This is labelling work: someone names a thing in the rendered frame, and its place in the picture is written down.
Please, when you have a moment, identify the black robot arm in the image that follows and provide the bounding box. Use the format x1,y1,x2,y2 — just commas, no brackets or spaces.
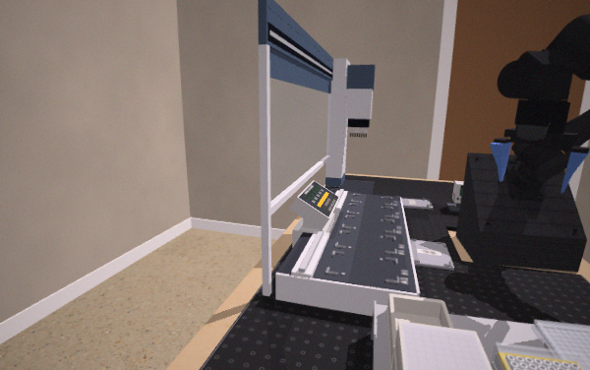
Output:
498,14,590,202

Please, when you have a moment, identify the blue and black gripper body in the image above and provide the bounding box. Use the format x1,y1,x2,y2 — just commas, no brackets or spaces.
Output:
494,128,590,154

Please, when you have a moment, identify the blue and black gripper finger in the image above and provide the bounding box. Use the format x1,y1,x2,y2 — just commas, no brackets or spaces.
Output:
560,151,590,193
490,143,511,182

